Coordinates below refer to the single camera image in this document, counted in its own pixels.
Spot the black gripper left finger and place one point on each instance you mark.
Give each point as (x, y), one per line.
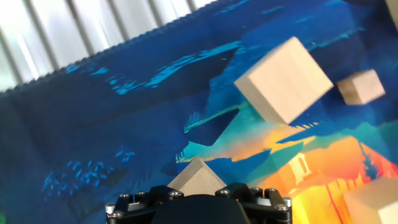
(136, 205)

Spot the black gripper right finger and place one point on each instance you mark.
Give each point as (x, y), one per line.
(267, 208)

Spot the colourful forest print cloth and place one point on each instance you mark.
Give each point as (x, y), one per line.
(124, 124)

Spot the small wooden cube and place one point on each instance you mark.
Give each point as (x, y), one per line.
(360, 87)

